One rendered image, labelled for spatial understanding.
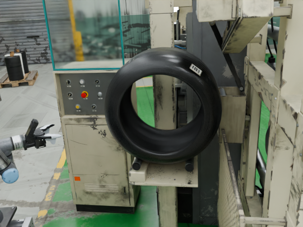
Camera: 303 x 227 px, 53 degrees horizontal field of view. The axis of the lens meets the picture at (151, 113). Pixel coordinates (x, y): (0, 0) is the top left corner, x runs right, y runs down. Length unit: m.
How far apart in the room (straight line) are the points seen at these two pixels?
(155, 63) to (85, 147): 1.29
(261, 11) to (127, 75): 0.68
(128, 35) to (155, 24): 8.76
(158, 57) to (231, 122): 0.64
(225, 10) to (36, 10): 9.92
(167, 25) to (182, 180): 0.86
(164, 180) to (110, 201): 1.11
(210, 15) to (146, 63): 0.43
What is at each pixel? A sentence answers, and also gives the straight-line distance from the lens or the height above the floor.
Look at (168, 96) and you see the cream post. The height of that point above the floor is 1.18.
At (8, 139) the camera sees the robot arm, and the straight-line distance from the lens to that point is 1.75.
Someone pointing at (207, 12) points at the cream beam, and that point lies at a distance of 1.14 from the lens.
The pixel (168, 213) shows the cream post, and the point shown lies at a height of 0.32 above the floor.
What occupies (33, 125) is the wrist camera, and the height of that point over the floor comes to 1.13.
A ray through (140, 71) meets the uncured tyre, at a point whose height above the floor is 1.41.
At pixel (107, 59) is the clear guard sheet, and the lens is 2.26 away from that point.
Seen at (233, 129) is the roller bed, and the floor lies 0.99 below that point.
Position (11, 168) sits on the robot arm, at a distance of 1.66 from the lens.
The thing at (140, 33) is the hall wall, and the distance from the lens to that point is 10.54.
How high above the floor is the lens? 1.71
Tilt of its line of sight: 20 degrees down
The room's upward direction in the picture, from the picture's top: 3 degrees counter-clockwise
